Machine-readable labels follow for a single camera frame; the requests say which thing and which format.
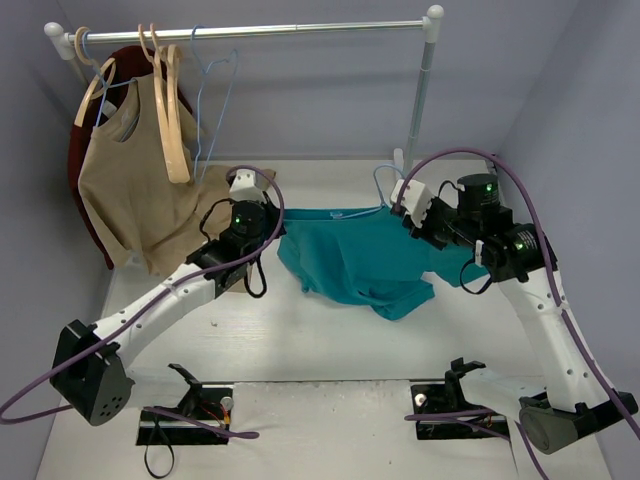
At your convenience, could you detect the wooden hanger pair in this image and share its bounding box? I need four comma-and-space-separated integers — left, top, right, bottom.
150, 24, 190, 184
138, 24, 173, 181

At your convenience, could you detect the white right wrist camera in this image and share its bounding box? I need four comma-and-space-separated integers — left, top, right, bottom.
390, 179, 435, 228

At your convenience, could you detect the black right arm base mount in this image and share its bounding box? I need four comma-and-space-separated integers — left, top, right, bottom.
410, 357, 510, 441

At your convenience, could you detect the blue wire hanger holding top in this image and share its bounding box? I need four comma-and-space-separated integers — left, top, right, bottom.
85, 30, 135, 127

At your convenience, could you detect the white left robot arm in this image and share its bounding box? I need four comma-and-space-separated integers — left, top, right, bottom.
50, 198, 285, 426

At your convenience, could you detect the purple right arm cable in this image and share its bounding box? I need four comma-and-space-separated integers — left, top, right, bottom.
399, 146, 640, 480

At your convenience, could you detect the wooden hanger middle pair front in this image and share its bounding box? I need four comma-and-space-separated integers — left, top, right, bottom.
150, 24, 190, 184

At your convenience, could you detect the teal t shirt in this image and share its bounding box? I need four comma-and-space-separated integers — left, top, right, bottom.
277, 208, 488, 321

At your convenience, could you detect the metal clothes rack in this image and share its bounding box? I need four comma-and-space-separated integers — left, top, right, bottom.
44, 5, 445, 172

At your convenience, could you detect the beige tank top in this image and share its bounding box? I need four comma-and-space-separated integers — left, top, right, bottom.
78, 74, 277, 296

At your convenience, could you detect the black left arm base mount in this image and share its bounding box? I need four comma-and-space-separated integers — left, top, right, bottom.
136, 363, 234, 446

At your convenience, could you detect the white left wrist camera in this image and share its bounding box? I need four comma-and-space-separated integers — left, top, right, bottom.
228, 169, 269, 203

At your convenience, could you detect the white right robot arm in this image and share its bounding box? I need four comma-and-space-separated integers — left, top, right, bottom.
392, 174, 639, 455

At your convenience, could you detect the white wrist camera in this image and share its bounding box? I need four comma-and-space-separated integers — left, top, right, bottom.
390, 179, 435, 228
228, 169, 269, 203

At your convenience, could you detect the wooden hanger middle pair back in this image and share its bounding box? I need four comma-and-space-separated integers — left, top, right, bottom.
138, 24, 173, 181

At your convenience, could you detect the wooden hanger far left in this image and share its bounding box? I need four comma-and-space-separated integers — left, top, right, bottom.
73, 26, 116, 127

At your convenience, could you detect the blue wire hanger free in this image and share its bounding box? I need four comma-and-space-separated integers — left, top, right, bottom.
340, 163, 405, 220
189, 24, 239, 184

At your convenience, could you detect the dark red garment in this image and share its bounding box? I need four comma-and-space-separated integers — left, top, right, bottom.
67, 45, 195, 271

